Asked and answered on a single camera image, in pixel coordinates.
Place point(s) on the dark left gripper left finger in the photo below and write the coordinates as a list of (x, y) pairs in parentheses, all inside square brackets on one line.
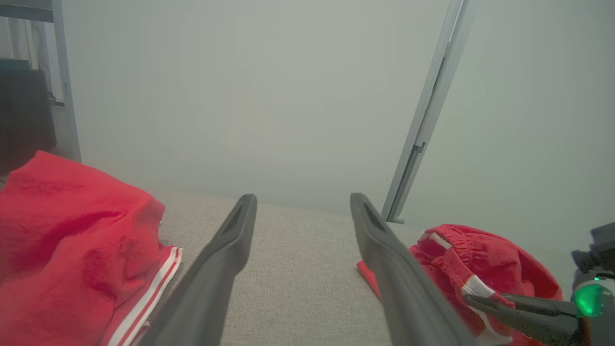
[(206, 298)]

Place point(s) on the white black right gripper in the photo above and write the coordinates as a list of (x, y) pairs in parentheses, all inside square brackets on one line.
[(603, 327)]

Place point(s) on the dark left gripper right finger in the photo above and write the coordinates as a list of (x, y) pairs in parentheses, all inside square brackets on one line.
[(408, 307)]

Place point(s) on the red shorts with white panel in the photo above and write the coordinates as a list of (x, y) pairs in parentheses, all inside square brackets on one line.
[(504, 259)]

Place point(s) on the red shirt with white sleeve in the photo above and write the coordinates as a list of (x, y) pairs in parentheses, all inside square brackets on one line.
[(72, 240)]

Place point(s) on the dark box-shaped object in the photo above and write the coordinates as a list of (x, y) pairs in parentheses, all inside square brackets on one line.
[(24, 120)]

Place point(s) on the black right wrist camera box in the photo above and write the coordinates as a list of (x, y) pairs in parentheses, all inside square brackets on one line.
[(600, 240)]

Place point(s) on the grey metal partition post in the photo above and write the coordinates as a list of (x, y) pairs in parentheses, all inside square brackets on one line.
[(419, 115), (454, 48)]

